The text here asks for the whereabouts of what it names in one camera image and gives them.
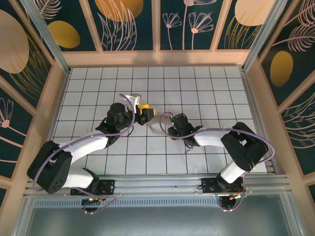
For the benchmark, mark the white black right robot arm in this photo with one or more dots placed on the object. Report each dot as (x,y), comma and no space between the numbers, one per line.
(211,137)

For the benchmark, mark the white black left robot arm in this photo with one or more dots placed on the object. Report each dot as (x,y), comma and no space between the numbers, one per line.
(86,145)

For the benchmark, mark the grey vented metal strip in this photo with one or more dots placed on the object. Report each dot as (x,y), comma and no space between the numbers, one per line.
(157,202)

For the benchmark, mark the small controller board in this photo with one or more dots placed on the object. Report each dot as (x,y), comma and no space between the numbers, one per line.
(93,200)

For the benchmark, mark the grey metal sheet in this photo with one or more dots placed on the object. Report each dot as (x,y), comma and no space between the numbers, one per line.
(157,221)

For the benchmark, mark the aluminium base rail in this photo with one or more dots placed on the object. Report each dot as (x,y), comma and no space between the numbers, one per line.
(157,183)

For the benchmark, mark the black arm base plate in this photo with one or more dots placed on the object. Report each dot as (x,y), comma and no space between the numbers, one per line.
(209,185)
(108,186)

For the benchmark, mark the wall panel with pink flowers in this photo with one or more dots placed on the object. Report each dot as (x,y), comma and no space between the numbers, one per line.
(177,37)
(12,137)

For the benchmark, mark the aluminium side rail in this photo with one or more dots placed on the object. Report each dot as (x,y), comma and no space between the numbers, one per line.
(259,123)

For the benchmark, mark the wall panel with orange circle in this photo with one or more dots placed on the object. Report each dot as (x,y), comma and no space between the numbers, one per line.
(145,24)

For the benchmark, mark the wall panel with mustard oval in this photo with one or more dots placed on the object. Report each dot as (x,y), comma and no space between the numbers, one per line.
(83,24)

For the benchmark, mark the wall panel cream circle grass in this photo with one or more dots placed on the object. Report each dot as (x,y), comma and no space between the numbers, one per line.
(236,37)
(14,49)

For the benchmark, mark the aluminium corner post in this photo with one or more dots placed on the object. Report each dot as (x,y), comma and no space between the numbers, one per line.
(48,37)
(262,37)

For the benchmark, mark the wall panel with pink leaves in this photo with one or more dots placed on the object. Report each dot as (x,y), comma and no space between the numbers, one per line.
(302,137)

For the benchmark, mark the wall panel mustard oval leaves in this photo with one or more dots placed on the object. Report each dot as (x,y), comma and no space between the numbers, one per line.
(295,61)

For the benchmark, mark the dark wall panel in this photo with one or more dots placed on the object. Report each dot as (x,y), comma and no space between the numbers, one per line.
(2,196)
(312,196)

